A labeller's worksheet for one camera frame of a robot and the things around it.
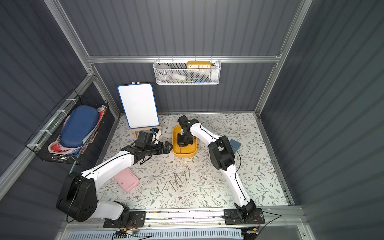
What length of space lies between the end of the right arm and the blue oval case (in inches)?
17.1

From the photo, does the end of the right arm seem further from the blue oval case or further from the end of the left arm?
the blue oval case

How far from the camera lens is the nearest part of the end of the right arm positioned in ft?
2.56

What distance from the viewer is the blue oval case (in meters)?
0.64
